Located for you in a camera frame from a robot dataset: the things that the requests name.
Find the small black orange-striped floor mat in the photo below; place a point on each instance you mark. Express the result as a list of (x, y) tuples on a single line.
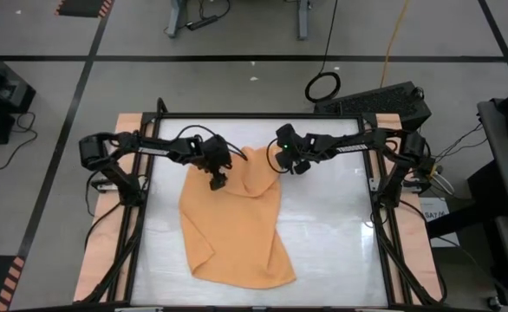
[(82, 6)]

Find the grey desk leg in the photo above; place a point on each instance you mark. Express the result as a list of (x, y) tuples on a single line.
[(303, 21), (173, 21)]

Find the black side desk base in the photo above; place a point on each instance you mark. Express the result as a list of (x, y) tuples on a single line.
[(488, 190)]

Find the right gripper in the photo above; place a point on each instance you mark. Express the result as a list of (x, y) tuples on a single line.
[(286, 151)]

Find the white paper sign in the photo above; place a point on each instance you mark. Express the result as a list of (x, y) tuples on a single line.
[(427, 203)]

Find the black aluminium table frame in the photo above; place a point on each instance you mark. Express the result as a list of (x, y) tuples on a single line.
[(258, 115)]

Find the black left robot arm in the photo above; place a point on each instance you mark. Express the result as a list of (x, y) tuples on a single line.
[(102, 149)]

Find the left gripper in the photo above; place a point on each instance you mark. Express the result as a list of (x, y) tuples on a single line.
[(216, 155)]

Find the orange waffle-weave towel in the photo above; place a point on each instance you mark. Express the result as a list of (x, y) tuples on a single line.
[(232, 234)]

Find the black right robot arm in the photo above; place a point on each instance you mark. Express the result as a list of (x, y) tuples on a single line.
[(353, 147)]

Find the black caster wheel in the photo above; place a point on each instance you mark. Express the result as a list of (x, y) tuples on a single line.
[(493, 302)]

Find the black perforated computer tower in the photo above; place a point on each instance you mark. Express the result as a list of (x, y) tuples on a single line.
[(375, 102)]

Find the black power strip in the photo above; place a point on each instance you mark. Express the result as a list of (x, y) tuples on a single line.
[(202, 22)]

